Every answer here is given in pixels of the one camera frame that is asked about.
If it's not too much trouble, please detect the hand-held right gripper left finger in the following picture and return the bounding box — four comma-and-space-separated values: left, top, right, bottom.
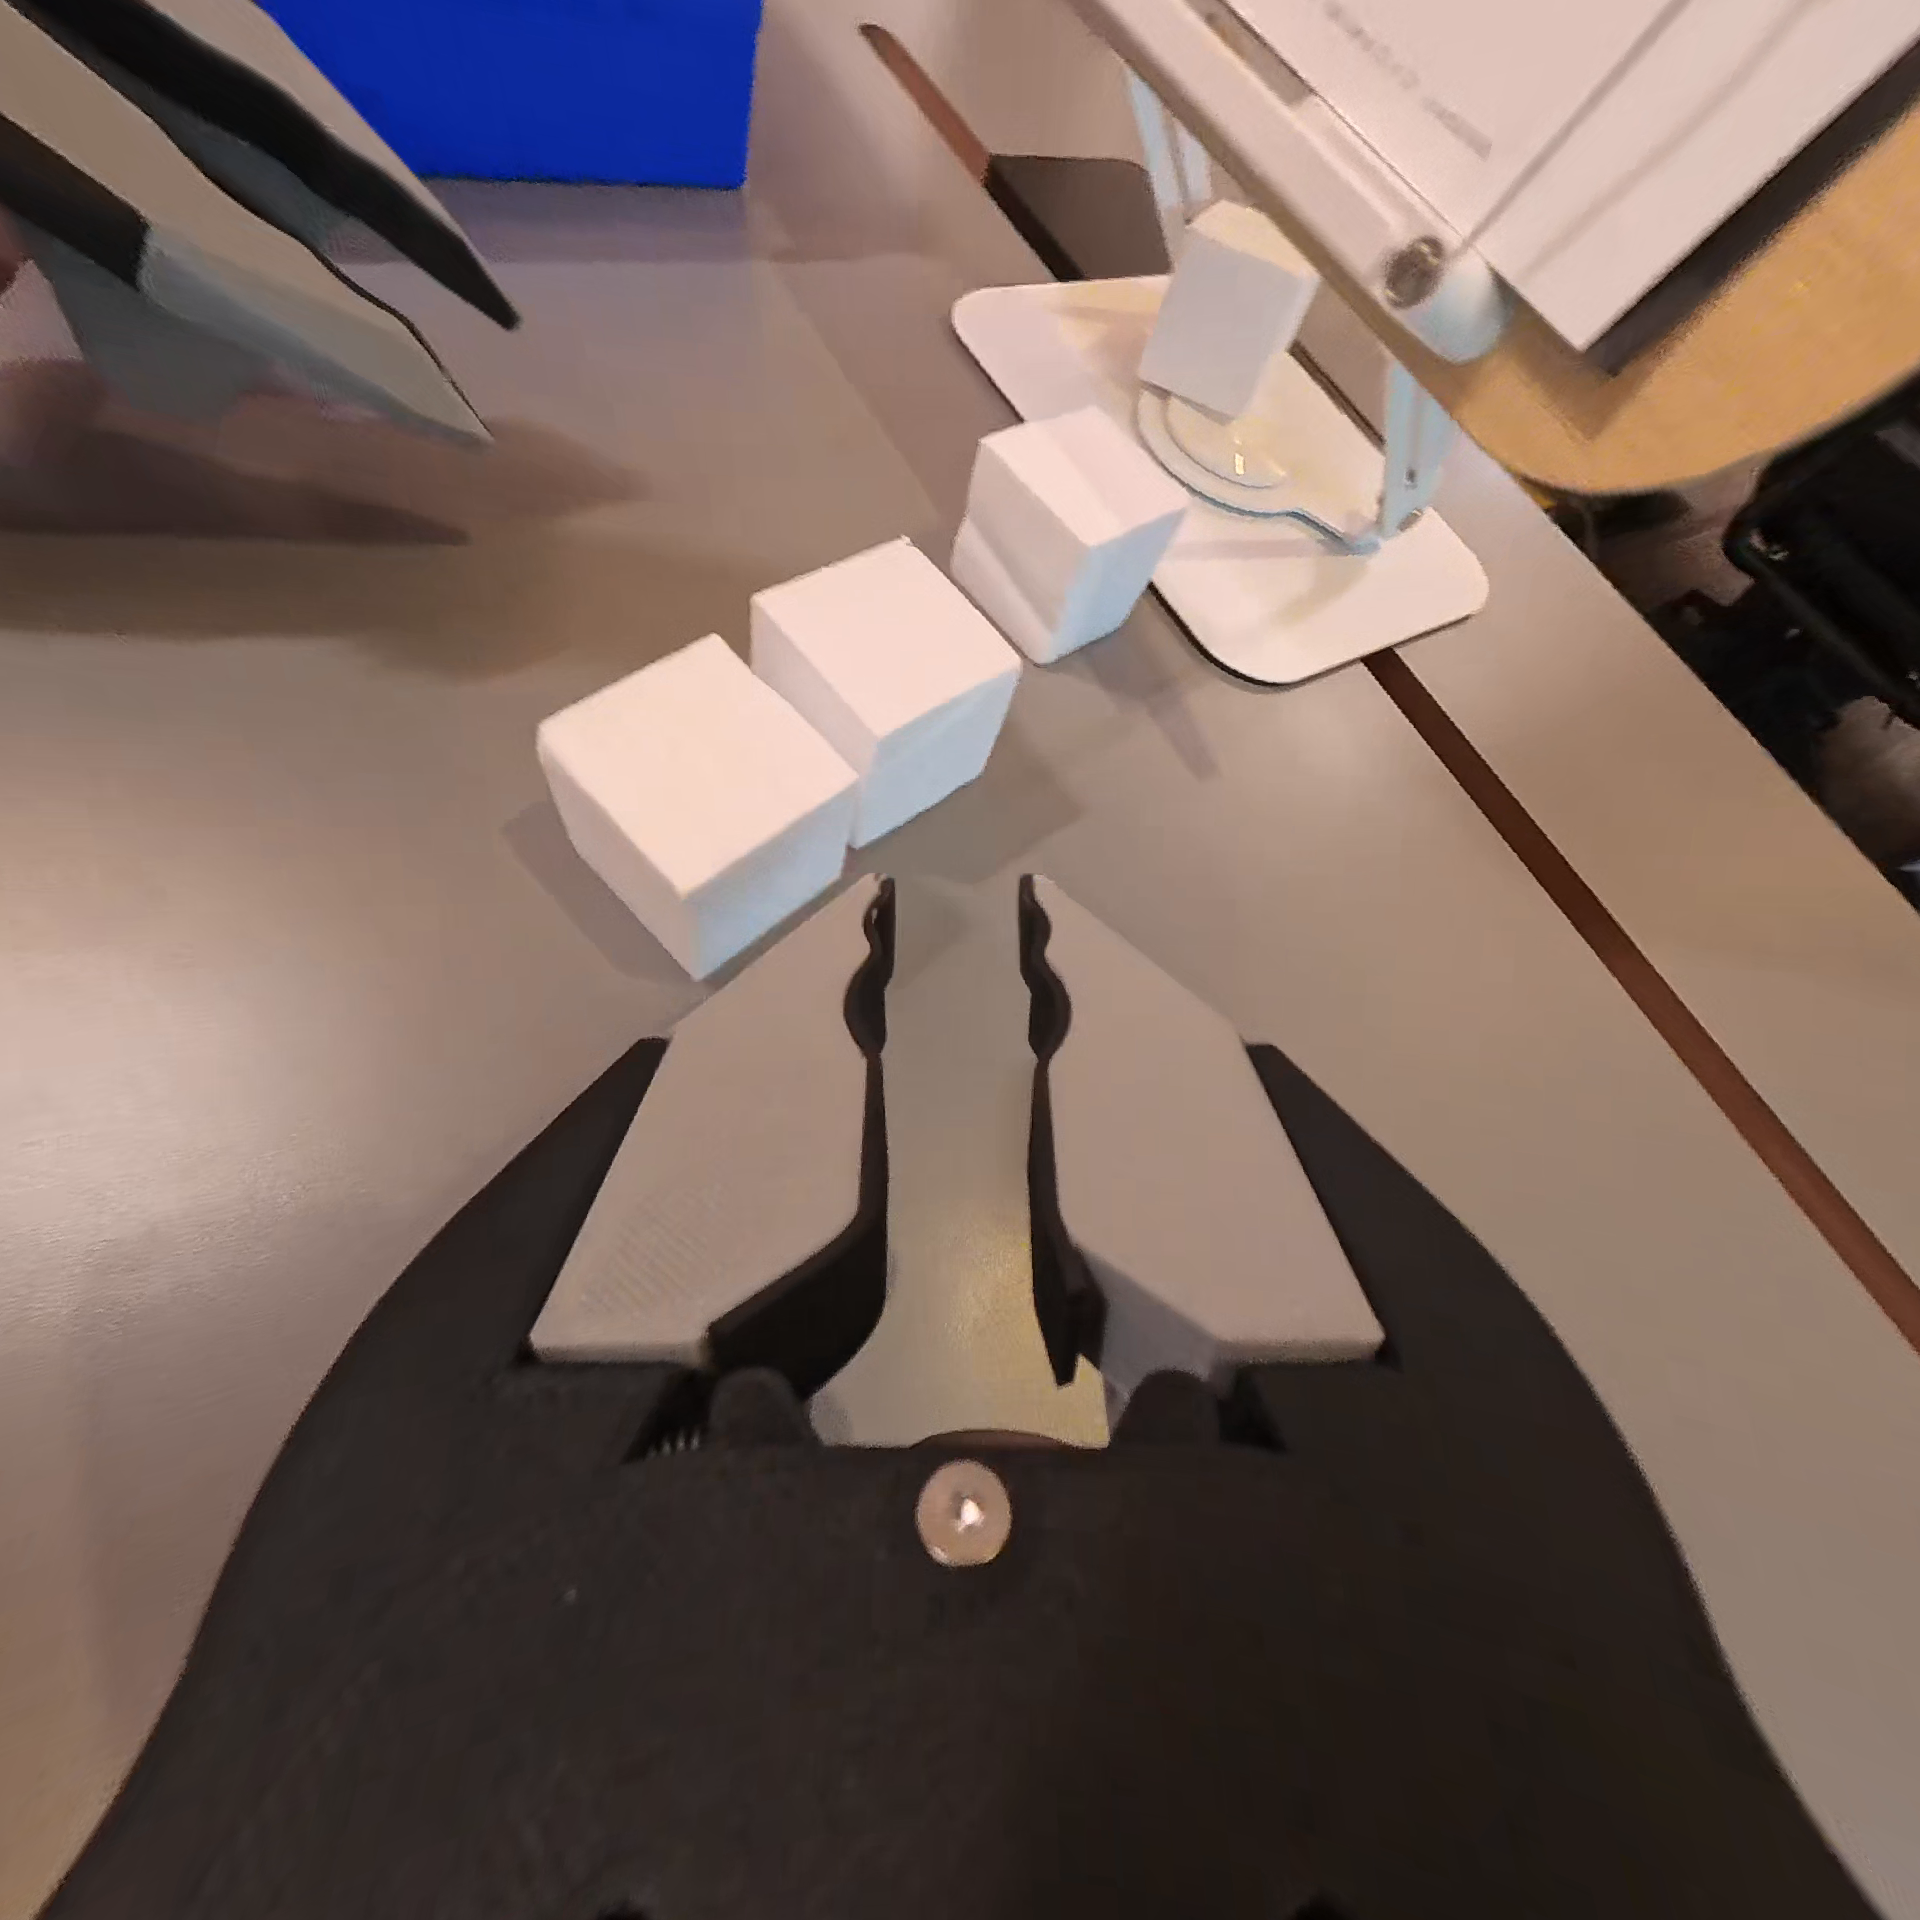
527, 872, 899, 1404

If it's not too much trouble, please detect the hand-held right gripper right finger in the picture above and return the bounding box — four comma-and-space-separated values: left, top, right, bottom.
1018, 872, 1390, 1389

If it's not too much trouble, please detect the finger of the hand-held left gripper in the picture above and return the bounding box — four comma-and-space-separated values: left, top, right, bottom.
27, 0, 521, 335
0, 23, 495, 448

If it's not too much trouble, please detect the white foam cube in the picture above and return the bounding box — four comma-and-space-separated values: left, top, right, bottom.
534, 633, 862, 980
747, 534, 1025, 852
948, 404, 1191, 664
1137, 199, 1321, 422

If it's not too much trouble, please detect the blue plastic bin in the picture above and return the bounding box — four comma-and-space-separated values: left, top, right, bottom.
255, 0, 758, 191

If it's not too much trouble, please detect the white document stand with sheet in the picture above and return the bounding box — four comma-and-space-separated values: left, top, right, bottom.
950, 0, 1920, 687

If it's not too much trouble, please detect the black rectangular desk panel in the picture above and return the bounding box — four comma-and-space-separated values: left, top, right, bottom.
983, 153, 1167, 287

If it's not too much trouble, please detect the black mesh office chair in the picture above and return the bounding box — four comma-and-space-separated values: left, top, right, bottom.
1559, 397, 1920, 917

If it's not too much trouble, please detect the printed instruction sheet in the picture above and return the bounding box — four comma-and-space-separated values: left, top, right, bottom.
1215, 0, 1920, 354

